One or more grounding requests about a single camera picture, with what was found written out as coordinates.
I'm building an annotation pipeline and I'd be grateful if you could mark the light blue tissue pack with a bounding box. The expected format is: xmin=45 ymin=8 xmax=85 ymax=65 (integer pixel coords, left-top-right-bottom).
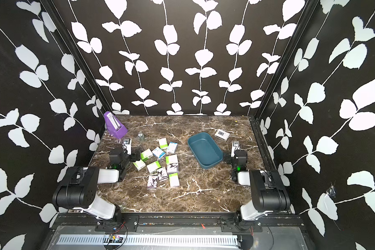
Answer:
xmin=152 ymin=147 xmax=166 ymax=159
xmin=166 ymin=142 xmax=178 ymax=155

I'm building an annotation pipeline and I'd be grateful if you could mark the green white tissue pack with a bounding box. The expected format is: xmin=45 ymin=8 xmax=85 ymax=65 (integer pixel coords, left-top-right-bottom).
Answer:
xmin=166 ymin=154 xmax=178 ymax=165

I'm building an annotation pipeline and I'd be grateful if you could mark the green tissue pack front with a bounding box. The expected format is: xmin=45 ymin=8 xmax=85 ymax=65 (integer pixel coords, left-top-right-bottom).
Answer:
xmin=168 ymin=173 xmax=180 ymax=187

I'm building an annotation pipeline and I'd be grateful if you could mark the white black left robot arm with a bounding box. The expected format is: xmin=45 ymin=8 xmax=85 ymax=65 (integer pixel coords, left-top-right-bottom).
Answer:
xmin=52 ymin=146 xmax=131 ymax=221

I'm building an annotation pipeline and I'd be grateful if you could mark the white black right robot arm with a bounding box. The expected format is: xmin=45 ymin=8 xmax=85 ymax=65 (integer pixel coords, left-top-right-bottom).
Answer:
xmin=223 ymin=150 xmax=291 ymax=222

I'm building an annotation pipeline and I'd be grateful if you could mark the small white patterned box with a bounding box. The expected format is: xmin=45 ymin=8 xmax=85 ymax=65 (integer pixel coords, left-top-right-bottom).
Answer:
xmin=215 ymin=129 xmax=230 ymax=141

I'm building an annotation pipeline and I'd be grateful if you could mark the teal plastic storage box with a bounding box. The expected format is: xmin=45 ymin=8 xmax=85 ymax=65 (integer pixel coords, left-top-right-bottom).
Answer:
xmin=188 ymin=132 xmax=224 ymax=169

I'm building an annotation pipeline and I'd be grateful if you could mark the purple plastic holder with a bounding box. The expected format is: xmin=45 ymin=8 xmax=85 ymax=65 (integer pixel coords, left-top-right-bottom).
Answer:
xmin=104 ymin=111 xmax=128 ymax=139

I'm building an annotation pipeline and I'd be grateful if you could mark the clear small glass jar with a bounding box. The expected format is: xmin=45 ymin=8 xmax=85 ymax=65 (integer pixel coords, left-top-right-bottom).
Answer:
xmin=137 ymin=132 xmax=145 ymax=141

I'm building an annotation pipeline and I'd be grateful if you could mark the black purple tissue pack front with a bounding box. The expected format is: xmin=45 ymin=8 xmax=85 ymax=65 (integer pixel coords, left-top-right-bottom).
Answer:
xmin=146 ymin=176 xmax=158 ymax=190

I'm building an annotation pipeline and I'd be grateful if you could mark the white card in holder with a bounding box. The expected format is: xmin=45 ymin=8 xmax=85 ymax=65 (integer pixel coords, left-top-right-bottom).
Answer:
xmin=108 ymin=113 xmax=119 ymax=130

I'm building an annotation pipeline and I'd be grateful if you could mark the black front mounting rail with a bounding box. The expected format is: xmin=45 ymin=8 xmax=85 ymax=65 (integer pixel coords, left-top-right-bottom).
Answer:
xmin=52 ymin=212 xmax=305 ymax=233

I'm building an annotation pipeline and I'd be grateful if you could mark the small circuit board with wires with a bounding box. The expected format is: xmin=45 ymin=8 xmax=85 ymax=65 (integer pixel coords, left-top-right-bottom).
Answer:
xmin=103 ymin=234 xmax=125 ymax=245

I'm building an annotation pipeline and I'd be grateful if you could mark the white perforated rail strip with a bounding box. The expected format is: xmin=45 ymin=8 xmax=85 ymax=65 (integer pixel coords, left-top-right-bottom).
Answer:
xmin=55 ymin=234 xmax=240 ymax=247

